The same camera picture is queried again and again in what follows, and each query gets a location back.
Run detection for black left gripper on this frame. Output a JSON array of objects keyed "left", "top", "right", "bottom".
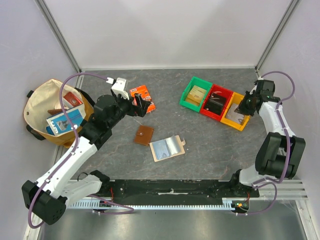
[{"left": 107, "top": 92, "right": 150, "bottom": 128}]

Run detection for brown leather card wallet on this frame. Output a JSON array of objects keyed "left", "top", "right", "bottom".
[{"left": 133, "top": 125, "right": 154, "bottom": 146}]

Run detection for beige card holder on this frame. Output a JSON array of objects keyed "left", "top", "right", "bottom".
[{"left": 149, "top": 135, "right": 186, "bottom": 162}]

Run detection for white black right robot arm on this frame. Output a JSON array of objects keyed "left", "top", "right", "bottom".
[{"left": 229, "top": 79, "right": 306, "bottom": 197}]

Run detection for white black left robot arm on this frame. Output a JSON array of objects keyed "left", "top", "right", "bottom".
[{"left": 21, "top": 93, "right": 151, "bottom": 229}]

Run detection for white cards in yellow bin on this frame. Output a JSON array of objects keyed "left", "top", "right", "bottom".
[{"left": 225, "top": 103, "right": 245, "bottom": 125}]

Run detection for black cards in red bin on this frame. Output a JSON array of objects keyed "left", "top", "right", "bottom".
[{"left": 204, "top": 91, "right": 227, "bottom": 115}]

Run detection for gold cards in green bin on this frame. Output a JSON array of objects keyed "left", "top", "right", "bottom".
[{"left": 185, "top": 85, "right": 207, "bottom": 107}]

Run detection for yellow plastic bin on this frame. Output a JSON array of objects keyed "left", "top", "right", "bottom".
[{"left": 220, "top": 92, "right": 250, "bottom": 131}]

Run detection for orange screw box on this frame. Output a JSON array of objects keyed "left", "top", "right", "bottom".
[{"left": 129, "top": 85, "right": 156, "bottom": 113}]

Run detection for red plastic bin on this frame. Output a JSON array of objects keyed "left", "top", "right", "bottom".
[{"left": 199, "top": 84, "right": 234, "bottom": 122}]

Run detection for green plastic bin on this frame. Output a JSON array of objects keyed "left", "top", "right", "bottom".
[{"left": 179, "top": 76, "right": 213, "bottom": 113}]

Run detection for red white product box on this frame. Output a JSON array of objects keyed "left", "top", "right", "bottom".
[{"left": 62, "top": 92, "right": 83, "bottom": 109}]

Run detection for blue white product box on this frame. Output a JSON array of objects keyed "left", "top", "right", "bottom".
[{"left": 46, "top": 104, "right": 86, "bottom": 136}]

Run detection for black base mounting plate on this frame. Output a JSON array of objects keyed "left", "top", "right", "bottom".
[{"left": 97, "top": 179, "right": 260, "bottom": 206}]

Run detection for yellow canvas tote bag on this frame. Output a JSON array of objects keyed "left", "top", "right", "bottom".
[{"left": 23, "top": 79, "right": 94, "bottom": 148}]

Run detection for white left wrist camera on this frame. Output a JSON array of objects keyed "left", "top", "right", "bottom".
[{"left": 106, "top": 77, "right": 130, "bottom": 100}]

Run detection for grey slotted cable duct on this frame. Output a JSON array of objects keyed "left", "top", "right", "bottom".
[{"left": 68, "top": 198, "right": 235, "bottom": 211}]

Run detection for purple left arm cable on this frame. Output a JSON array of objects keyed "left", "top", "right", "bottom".
[{"left": 27, "top": 72, "right": 136, "bottom": 229}]

